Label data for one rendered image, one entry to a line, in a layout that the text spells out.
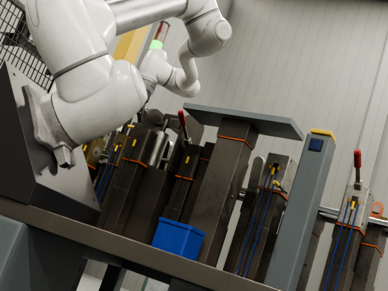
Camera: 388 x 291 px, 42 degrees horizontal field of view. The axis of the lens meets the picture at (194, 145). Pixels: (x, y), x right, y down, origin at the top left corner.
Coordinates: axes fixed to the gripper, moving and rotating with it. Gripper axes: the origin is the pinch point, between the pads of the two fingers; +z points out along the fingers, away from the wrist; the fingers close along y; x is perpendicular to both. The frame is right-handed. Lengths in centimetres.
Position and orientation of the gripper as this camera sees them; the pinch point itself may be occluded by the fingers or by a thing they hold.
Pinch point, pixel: (127, 134)
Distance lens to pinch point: 223.2
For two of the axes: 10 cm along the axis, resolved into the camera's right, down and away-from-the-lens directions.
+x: -8.4, -1.6, 5.2
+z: -3.2, 9.2, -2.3
